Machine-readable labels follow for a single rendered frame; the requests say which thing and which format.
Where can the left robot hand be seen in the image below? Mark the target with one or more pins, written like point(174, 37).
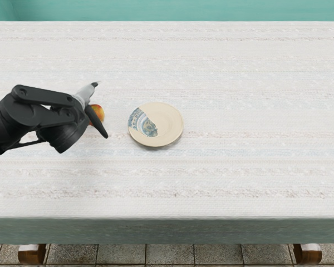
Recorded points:
point(86, 93)

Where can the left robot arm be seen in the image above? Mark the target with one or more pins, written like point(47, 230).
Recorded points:
point(30, 116)

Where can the cream plate with blue pattern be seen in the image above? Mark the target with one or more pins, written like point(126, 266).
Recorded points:
point(158, 125)

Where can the red yellow apple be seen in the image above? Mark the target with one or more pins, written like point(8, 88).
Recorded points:
point(99, 112)

